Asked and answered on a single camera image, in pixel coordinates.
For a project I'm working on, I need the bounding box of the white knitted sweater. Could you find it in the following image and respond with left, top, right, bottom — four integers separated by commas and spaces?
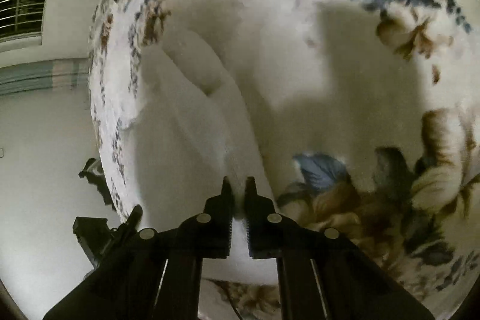
123, 28, 277, 284

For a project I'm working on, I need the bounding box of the black clothing pile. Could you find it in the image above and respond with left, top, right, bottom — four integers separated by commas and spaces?
78, 157, 116, 211

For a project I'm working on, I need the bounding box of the green curtain left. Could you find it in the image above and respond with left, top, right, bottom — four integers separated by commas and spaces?
0, 58, 89, 97

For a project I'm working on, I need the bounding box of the floral bed blanket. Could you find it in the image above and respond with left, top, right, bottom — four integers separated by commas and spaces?
89, 0, 479, 319

